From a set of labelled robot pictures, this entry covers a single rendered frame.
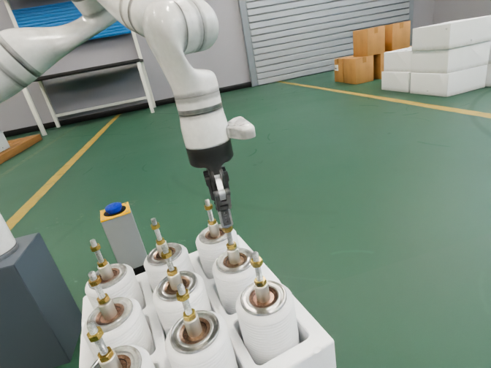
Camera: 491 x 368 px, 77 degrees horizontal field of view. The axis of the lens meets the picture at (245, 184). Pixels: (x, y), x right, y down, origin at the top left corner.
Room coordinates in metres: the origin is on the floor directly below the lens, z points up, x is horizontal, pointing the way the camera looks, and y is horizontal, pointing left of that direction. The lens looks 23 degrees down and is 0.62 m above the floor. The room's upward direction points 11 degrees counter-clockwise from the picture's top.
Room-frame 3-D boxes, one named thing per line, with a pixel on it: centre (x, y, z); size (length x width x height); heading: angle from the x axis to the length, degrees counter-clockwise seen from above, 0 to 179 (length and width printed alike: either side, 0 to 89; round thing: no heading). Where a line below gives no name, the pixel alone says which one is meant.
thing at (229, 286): (0.50, 0.05, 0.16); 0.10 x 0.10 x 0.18
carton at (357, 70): (4.03, -1.66, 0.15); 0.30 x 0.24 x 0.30; 8
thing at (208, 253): (0.61, 0.09, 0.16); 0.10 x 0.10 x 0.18
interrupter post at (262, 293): (0.39, 0.01, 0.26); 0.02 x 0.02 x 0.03
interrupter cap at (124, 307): (0.41, 0.27, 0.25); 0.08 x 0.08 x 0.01
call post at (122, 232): (0.70, 0.33, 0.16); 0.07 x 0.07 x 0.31; 21
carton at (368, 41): (4.05, -1.81, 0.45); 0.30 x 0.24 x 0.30; 11
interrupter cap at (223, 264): (0.50, 0.05, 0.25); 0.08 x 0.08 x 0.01
